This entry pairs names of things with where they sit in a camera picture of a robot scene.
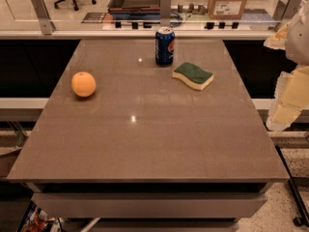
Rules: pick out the colourful clutter under table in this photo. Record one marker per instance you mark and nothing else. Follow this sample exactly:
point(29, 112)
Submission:
point(37, 220)

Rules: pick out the orange fruit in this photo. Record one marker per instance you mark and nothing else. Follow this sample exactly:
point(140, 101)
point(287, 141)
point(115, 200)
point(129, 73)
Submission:
point(83, 84)

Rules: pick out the left metal glass bracket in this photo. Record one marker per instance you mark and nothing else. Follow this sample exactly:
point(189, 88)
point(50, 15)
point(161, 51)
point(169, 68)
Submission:
point(45, 22)

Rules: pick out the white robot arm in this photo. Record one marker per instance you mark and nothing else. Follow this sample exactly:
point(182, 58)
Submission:
point(297, 41)

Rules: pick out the blue pepsi soda can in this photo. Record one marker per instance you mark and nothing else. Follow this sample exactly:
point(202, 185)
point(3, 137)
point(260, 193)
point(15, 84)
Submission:
point(164, 46)

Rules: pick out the cardboard box with label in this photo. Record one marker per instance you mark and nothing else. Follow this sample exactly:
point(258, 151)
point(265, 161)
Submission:
point(226, 9)

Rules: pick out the metal glass bracket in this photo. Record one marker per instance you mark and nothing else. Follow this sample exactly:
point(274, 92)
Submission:
point(284, 11)
point(45, 22)
point(165, 10)

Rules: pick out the middle metal glass bracket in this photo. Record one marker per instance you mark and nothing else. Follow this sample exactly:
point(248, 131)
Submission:
point(165, 10)

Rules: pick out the green and yellow sponge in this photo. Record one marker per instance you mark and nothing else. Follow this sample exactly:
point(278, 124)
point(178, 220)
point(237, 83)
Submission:
point(193, 76)

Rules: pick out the right metal glass bracket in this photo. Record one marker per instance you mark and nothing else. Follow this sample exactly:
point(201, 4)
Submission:
point(284, 11)

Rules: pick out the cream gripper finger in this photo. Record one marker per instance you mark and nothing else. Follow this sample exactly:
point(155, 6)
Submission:
point(291, 96)
point(278, 40)

